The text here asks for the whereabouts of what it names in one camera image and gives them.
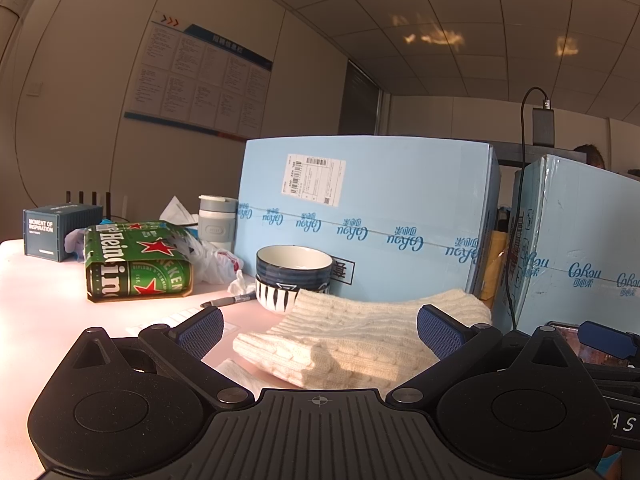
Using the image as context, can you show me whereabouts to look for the black charger cable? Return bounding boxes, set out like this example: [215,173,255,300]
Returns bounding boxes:
[505,86,551,333]

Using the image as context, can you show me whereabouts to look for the grey white travel cup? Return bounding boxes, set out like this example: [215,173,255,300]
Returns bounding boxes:
[197,194,240,252]

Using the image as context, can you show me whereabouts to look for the dark blue ceramic bowl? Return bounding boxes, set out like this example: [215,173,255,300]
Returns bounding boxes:
[256,245,334,293]

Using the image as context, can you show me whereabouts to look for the black power adapter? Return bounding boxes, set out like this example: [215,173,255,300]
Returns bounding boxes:
[531,100,557,147]

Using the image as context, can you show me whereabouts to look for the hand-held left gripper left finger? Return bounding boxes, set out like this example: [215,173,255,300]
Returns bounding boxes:
[64,305,256,407]

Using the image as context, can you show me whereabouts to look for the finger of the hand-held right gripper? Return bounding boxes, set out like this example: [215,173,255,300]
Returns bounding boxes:
[579,321,640,359]

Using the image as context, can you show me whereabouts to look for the wall notice poster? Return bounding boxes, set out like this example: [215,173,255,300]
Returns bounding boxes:
[124,10,275,142]

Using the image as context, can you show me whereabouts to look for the crumpled clear plastic bag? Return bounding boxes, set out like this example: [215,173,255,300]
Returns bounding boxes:
[64,219,116,261]

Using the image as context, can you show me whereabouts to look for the white tissue paper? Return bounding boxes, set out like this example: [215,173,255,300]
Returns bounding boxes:
[159,195,201,226]

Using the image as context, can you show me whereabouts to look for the striped ceramic bowl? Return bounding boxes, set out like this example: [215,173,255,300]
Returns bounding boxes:
[255,275,331,316]

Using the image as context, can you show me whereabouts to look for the large light blue cardboard box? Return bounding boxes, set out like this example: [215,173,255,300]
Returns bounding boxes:
[234,135,502,302]

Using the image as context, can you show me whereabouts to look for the grey marker pen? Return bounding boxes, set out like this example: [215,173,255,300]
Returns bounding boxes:
[200,294,258,309]

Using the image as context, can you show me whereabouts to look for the crumpled white tissue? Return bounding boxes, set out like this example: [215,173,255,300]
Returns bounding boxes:
[228,270,258,297]

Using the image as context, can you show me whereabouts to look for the green beer can pack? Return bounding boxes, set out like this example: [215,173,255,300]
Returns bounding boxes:
[83,220,195,303]

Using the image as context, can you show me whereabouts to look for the dark blue container-shaped box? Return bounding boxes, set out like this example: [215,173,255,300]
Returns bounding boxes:
[22,202,103,263]

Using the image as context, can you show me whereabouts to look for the black router with antennas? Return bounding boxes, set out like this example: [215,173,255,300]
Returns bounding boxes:
[66,190,126,223]

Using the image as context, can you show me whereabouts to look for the yellow padded package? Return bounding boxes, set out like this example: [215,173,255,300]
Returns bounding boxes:
[477,230,513,311]

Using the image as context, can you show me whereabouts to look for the white plastic bag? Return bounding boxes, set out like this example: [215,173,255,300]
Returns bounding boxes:
[172,227,246,286]

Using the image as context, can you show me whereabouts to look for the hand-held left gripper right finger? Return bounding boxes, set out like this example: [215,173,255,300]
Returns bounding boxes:
[385,304,587,406]

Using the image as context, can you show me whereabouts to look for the dark door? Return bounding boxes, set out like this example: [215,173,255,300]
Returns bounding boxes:
[339,59,381,136]

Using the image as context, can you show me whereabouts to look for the cream knitted sweater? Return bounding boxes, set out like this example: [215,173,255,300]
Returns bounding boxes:
[215,287,493,392]

